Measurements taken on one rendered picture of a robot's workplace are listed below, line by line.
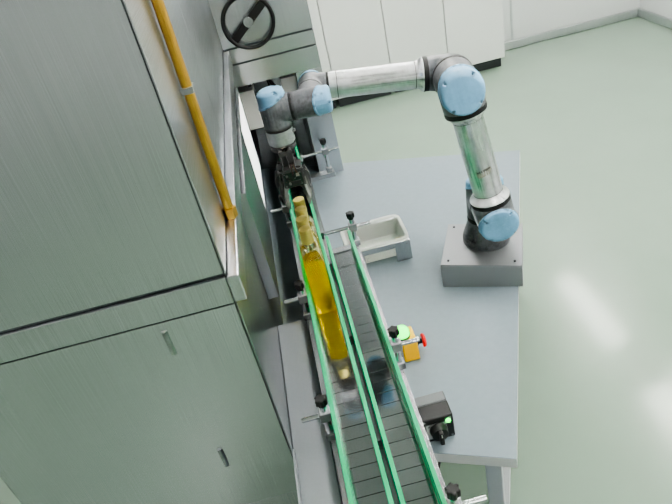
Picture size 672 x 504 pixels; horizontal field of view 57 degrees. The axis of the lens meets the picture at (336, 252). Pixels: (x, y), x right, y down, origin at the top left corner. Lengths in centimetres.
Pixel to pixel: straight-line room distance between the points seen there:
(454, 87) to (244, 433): 98
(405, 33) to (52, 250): 477
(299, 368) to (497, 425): 52
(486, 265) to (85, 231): 125
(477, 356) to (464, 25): 432
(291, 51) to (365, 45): 296
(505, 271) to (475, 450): 63
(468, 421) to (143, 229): 95
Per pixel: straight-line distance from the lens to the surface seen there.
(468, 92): 165
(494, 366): 177
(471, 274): 200
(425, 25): 569
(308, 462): 147
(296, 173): 172
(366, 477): 141
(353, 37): 556
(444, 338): 186
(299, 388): 163
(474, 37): 586
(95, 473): 153
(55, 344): 127
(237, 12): 262
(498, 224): 184
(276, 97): 166
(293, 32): 266
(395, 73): 178
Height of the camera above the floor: 201
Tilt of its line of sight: 33 degrees down
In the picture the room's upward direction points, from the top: 14 degrees counter-clockwise
